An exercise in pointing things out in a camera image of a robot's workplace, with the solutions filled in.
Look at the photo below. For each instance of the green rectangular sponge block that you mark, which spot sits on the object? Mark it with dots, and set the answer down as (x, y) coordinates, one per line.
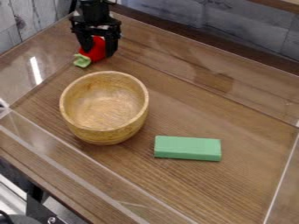
(187, 148)

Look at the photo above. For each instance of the wooden bowl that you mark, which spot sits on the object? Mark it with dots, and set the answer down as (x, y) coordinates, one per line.
(105, 107)

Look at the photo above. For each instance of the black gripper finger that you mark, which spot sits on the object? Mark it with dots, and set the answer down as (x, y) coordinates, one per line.
(86, 40)
(111, 42)

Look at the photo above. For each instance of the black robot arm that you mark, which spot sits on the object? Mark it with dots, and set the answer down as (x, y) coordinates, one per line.
(95, 10)

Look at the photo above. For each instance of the red plush strawberry toy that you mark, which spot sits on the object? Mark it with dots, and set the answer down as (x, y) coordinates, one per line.
(97, 54)

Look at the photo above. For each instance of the clear acrylic tray enclosure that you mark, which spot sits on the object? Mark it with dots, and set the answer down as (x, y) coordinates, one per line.
(207, 94)

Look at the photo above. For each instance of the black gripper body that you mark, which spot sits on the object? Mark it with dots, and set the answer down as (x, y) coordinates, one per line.
(85, 29)

